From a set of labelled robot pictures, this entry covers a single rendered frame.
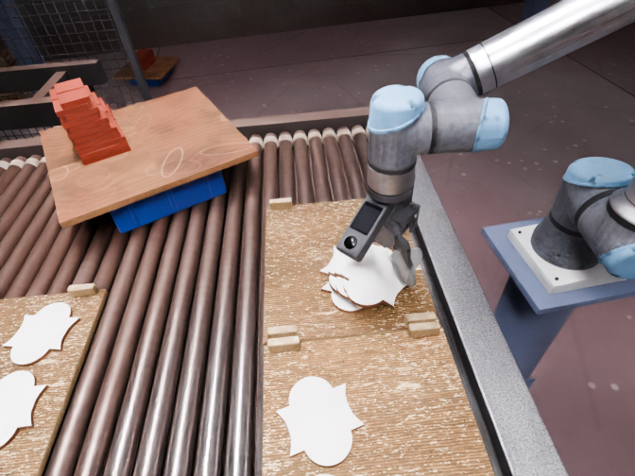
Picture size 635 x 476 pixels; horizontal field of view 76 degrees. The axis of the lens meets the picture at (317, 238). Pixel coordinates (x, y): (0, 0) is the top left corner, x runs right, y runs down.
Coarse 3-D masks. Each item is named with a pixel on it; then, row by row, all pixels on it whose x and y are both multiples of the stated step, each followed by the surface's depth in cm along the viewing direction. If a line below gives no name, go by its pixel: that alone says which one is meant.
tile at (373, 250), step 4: (372, 248) 88; (376, 248) 88; (380, 248) 88; (384, 248) 88; (368, 252) 87; (372, 252) 87; (376, 252) 87; (380, 252) 87; (384, 252) 87; (388, 252) 87; (392, 252) 87; (372, 256) 86; (352, 260) 86; (348, 264) 85; (352, 264) 85; (340, 268) 84; (344, 268) 84; (348, 268) 84; (336, 272) 84; (340, 272) 84; (344, 280) 82; (344, 284) 81; (344, 288) 81
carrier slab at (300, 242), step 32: (288, 224) 102; (320, 224) 102; (288, 256) 95; (320, 256) 94; (288, 288) 88; (320, 288) 87; (416, 288) 86; (288, 320) 82; (320, 320) 82; (352, 320) 81; (384, 320) 81
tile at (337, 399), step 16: (304, 384) 71; (320, 384) 71; (304, 400) 69; (320, 400) 69; (336, 400) 69; (288, 416) 67; (304, 416) 67; (320, 416) 67; (336, 416) 67; (352, 416) 67; (304, 432) 65; (320, 432) 65; (336, 432) 65; (304, 448) 64; (320, 448) 64; (336, 448) 63; (320, 464) 62; (336, 464) 62
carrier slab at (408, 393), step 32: (288, 352) 77; (320, 352) 76; (352, 352) 76; (384, 352) 76; (416, 352) 75; (448, 352) 75; (288, 384) 72; (352, 384) 72; (384, 384) 71; (416, 384) 71; (448, 384) 71; (384, 416) 67; (416, 416) 67; (448, 416) 67; (288, 448) 65; (352, 448) 64; (384, 448) 64; (416, 448) 64; (448, 448) 63; (480, 448) 63
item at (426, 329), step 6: (414, 324) 77; (420, 324) 76; (426, 324) 76; (432, 324) 76; (438, 324) 76; (408, 330) 77; (414, 330) 76; (420, 330) 76; (426, 330) 76; (432, 330) 76; (438, 330) 76; (414, 336) 77; (420, 336) 77
